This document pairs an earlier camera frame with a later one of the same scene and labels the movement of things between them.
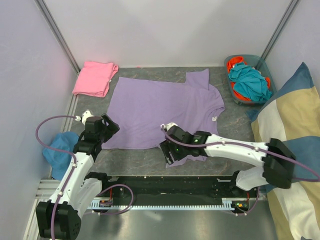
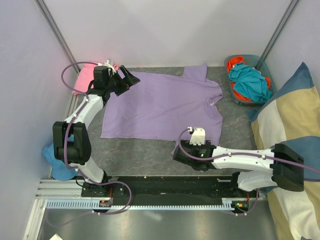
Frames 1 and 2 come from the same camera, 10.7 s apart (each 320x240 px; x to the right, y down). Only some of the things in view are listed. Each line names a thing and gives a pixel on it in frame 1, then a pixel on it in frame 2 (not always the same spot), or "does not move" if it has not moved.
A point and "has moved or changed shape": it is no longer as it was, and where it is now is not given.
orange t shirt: (230, 63) does not move
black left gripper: (111, 129) to (130, 80)
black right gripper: (166, 147) to (186, 143)
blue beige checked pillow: (290, 111) does not move
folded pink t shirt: (95, 78) does not move
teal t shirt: (249, 82) does not move
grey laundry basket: (251, 81) does not move
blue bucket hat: (58, 160) does not move
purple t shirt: (140, 107) has moved or changed shape
